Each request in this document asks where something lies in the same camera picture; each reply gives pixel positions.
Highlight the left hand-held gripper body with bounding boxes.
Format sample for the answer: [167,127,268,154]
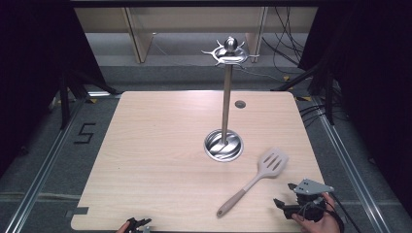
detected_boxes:
[130,222,152,233]

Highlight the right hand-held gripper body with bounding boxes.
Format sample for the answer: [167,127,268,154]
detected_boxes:
[283,178,335,223]

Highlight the beige slotted spatula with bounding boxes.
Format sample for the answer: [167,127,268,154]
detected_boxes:
[216,147,290,218]

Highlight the steel utensil holder stand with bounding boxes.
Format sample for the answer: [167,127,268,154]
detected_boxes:
[200,36,260,163]

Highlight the person's left hand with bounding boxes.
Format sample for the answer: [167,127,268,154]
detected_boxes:
[115,220,132,233]

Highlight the person's right hand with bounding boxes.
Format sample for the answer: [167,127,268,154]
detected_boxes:
[291,191,343,233]

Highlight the black tape strip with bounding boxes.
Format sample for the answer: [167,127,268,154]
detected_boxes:
[65,206,89,218]

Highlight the black metal stand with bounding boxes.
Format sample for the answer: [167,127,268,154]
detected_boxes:
[56,66,120,131]
[271,59,336,126]

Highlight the dark curtain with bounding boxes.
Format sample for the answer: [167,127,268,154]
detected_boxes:
[297,0,412,208]
[0,0,108,178]

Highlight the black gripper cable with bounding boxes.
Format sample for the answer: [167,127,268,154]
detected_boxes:
[326,192,361,233]

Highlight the aluminium floor rail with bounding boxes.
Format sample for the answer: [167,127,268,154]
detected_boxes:
[309,95,392,233]
[2,95,91,233]

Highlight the black floor cables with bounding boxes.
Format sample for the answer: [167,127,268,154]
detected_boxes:
[297,102,349,128]

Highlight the bundle of black cables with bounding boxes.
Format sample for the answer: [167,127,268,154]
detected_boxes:
[260,6,309,67]

